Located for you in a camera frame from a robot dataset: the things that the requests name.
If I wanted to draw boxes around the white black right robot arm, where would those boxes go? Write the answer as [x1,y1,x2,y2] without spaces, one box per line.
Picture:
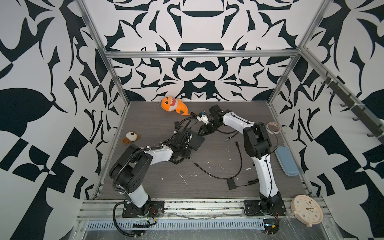
[199,105,279,199]

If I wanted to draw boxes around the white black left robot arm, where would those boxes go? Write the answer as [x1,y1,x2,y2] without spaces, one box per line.
[109,132,193,208]

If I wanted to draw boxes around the orange plush fish toy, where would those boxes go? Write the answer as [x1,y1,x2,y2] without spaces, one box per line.
[161,96,190,116]

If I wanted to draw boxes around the small brown plush toy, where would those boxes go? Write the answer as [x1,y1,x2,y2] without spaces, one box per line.
[123,131,141,144]

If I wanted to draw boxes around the white double-sided tape roll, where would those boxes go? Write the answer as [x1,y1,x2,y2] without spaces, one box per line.
[266,122,281,135]

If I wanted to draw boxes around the blue glasses case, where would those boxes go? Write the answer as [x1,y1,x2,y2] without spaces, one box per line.
[275,146,299,177]

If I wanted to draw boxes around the black braided ethernet cable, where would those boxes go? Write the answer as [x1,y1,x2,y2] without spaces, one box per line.
[192,127,243,181]

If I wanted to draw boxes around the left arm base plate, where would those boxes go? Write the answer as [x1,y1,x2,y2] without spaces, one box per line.
[122,200,165,218]

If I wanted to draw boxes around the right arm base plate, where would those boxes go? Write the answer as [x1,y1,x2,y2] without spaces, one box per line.
[244,199,287,217]

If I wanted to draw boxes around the aluminium frame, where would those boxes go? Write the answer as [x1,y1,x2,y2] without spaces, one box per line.
[74,0,384,200]

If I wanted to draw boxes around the cream round wall clock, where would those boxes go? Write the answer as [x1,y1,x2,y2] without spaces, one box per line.
[291,195,324,228]

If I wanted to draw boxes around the grey wall hook rail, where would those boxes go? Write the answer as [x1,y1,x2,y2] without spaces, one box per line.
[321,72,384,143]

